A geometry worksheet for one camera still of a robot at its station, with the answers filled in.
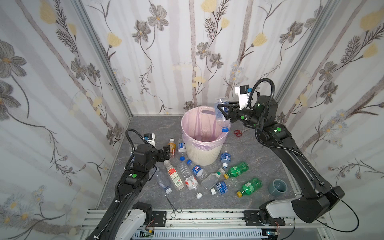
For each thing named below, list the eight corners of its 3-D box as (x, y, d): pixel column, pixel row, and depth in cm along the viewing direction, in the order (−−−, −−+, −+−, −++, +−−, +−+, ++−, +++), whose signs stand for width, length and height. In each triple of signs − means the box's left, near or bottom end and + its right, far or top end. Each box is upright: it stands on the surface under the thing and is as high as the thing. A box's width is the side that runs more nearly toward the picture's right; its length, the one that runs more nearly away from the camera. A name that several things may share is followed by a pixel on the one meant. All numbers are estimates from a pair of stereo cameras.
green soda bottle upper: (226, 182, 88) (228, 179, 84) (222, 175, 91) (223, 171, 86) (247, 171, 93) (250, 167, 88) (242, 164, 95) (245, 160, 91)
